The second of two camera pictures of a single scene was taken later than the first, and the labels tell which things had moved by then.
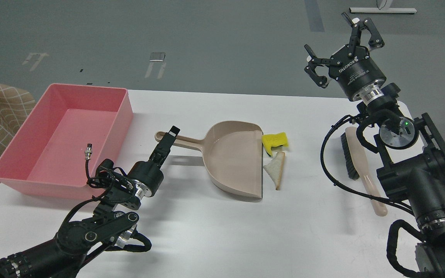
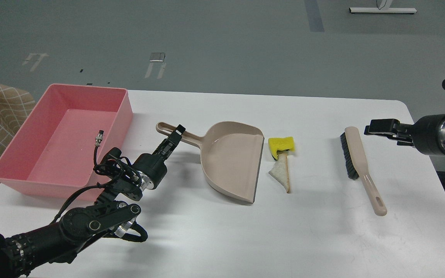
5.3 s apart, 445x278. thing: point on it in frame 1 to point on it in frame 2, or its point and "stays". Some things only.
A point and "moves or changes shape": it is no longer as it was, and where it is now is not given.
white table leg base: (386, 9) stays
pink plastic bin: (47, 158) stays
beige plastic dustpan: (233, 151) moves or changes shape
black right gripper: (354, 70) to (435, 134)
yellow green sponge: (270, 141) moves or changes shape
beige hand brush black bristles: (356, 166) stays
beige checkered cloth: (0, 111) stays
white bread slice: (274, 167) moves or changes shape
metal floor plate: (157, 56) stays
